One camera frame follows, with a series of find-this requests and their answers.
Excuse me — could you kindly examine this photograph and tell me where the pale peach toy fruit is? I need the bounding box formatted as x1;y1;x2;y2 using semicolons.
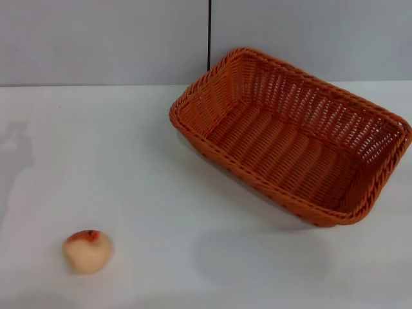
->
62;229;114;276

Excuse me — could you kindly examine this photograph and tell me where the orange woven plastic basket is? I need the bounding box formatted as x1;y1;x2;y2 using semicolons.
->
169;47;412;229

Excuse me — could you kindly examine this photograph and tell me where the black vertical wall seam strip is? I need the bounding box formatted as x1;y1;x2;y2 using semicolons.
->
207;0;214;71

